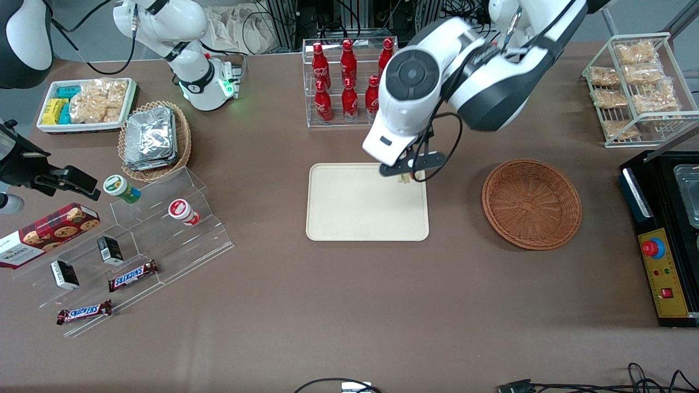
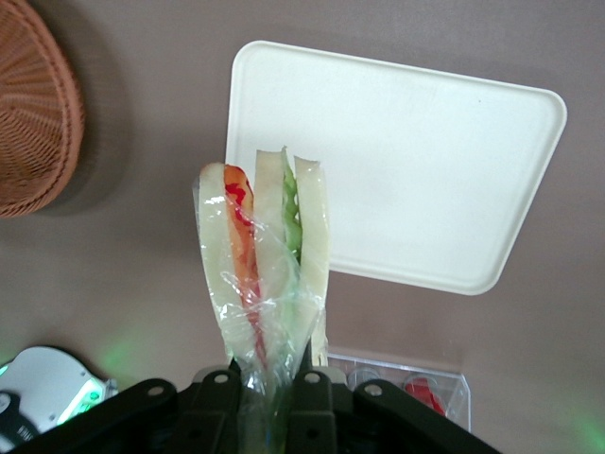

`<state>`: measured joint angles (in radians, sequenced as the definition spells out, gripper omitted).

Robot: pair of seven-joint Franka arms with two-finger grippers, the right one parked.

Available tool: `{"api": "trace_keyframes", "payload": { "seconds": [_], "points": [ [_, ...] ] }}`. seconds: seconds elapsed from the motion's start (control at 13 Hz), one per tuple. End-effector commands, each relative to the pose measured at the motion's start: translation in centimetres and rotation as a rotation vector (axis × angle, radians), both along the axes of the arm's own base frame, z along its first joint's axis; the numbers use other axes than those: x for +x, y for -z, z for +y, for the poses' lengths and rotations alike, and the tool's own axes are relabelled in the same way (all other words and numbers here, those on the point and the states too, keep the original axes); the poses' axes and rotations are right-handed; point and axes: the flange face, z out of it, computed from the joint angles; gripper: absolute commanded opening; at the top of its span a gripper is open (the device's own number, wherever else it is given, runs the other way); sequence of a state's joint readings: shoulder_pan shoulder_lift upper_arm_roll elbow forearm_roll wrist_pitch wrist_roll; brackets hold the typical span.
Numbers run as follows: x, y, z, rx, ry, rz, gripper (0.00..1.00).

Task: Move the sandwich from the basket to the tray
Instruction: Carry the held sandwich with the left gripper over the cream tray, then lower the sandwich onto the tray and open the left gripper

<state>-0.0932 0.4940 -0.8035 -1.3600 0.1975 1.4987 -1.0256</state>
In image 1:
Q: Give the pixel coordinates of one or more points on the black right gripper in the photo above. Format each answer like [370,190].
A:
[17,164]

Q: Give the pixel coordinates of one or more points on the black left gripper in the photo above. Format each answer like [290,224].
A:
[430,134]

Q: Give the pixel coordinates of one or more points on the triangular ham lettuce sandwich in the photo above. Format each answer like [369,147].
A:
[404,178]

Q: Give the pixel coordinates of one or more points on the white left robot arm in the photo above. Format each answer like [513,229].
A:
[409,73]

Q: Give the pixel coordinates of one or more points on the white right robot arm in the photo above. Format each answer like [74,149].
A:
[188,82]

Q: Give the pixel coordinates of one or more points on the white rectangular snack tray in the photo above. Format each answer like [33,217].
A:
[49,128]

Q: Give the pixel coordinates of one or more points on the beige plastic tray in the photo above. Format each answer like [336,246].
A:
[355,207]

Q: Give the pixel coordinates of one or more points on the round brown wicker basket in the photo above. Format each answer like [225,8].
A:
[532,204]

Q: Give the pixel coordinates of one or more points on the oval tan wicker basket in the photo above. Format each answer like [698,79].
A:
[183,139]

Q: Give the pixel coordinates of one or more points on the red tartan cookie box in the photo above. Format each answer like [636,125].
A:
[49,234]

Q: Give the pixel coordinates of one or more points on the green lidded cup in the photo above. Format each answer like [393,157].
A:
[121,188]

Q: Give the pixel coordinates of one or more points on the teal snack pack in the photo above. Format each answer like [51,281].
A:
[68,92]
[65,114]

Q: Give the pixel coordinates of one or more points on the yellow snack pack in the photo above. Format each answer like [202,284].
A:
[53,112]

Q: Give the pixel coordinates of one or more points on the red cola bottle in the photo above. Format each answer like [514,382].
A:
[348,63]
[371,98]
[323,106]
[385,54]
[320,63]
[350,103]

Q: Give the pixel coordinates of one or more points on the small black carton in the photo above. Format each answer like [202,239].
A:
[111,250]
[64,274]

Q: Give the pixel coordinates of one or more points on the clear acrylic bottle rack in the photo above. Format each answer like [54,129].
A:
[338,124]

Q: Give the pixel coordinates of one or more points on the clear bag of crackers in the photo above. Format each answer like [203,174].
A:
[98,101]

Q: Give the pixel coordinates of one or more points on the silver foil packs stack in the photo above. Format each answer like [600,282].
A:
[150,139]

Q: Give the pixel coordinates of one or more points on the Snickers chocolate bar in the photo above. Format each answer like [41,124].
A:
[132,275]
[84,312]

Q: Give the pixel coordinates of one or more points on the red lidded cup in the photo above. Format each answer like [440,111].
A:
[183,212]

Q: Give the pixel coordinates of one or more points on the clear acrylic stepped stand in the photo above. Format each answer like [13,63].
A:
[180,245]

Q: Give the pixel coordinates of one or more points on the bagged fried snack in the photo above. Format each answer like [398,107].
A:
[634,53]
[655,101]
[643,73]
[621,130]
[610,99]
[605,76]

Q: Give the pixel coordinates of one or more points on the beige crumpled cloth bag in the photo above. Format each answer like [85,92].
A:
[240,30]

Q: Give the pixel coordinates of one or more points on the small white plug box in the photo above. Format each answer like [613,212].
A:
[356,387]

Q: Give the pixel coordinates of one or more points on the black appliance with yellow panel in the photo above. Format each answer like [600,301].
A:
[661,273]

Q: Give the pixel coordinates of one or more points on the clear metal insert pan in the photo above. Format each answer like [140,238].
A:
[689,196]

